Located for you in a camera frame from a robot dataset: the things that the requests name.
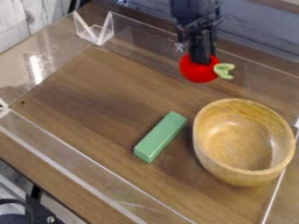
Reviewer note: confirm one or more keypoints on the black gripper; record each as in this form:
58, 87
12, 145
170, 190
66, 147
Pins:
196, 18

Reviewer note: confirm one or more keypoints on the green rectangular block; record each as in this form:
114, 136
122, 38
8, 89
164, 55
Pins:
162, 134

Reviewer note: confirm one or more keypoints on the wooden bowl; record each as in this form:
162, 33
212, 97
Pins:
243, 141

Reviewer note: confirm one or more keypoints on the clear acrylic corner bracket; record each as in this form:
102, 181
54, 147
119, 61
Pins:
96, 34

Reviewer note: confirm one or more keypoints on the clear acrylic front wall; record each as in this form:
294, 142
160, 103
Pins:
86, 186

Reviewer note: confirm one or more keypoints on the black metal mount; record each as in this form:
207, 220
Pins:
21, 209

